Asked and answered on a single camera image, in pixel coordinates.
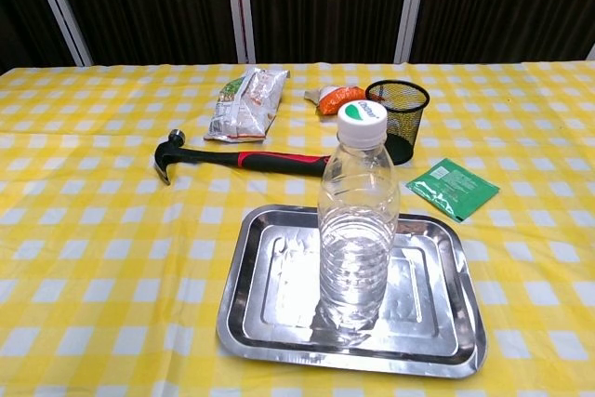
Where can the transparent plastic water bottle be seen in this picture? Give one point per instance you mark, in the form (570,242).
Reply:
(358,211)

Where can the rectangular stainless steel tray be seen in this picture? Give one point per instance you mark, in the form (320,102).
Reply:
(269,285)

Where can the black red claw hammer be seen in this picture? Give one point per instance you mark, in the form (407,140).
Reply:
(260,160)

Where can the orange white snack packet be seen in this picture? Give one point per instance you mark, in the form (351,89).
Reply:
(330,98)

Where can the silver snack bag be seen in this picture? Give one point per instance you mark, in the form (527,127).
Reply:
(246,109)

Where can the black mesh pen holder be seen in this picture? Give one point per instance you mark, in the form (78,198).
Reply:
(409,109)

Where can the green flat sachet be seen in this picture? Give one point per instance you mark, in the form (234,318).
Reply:
(453,188)

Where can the yellow white checkered tablecloth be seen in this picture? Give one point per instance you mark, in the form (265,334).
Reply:
(116,253)

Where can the white frame post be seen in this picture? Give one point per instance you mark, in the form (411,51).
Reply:
(60,6)
(241,6)
(411,6)

